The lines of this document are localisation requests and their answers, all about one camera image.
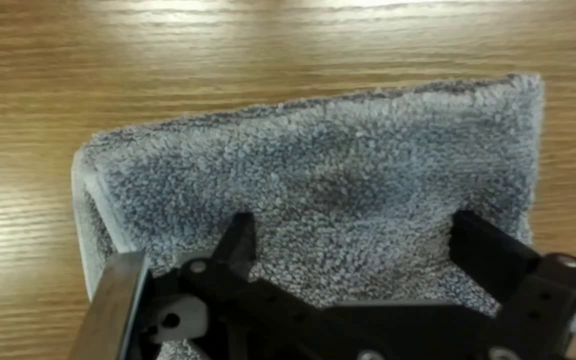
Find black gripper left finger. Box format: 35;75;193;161
212;211;257;278

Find grey towel cloth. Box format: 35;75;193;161
70;71;546;360

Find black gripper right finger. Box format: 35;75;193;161
447;209;542;304

